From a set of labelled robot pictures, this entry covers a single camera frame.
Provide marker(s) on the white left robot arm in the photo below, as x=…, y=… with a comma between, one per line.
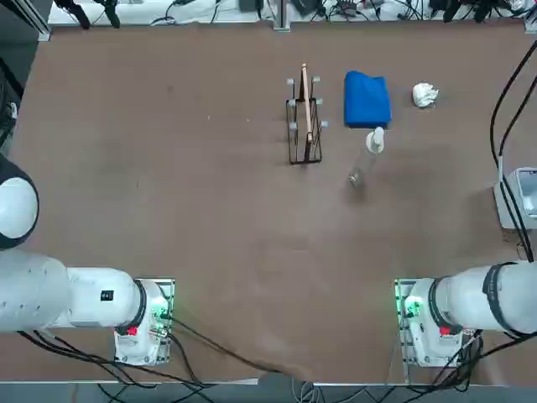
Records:
x=88, y=298

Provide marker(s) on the clear spray bottle white pump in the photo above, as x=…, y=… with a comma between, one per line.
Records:
x=374, y=142

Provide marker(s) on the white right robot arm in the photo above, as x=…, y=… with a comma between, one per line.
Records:
x=465, y=302

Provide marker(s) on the folded blue cloth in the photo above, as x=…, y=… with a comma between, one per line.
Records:
x=367, y=101

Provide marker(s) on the stainless steel trash bin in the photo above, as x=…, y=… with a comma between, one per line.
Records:
x=509, y=201

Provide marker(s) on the white tissue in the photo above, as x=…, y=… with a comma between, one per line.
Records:
x=424, y=95

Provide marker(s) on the black tripod leg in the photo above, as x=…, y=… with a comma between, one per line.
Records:
x=111, y=14
x=79, y=14

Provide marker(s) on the aluminium frame post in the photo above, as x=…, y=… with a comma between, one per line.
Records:
x=282, y=17

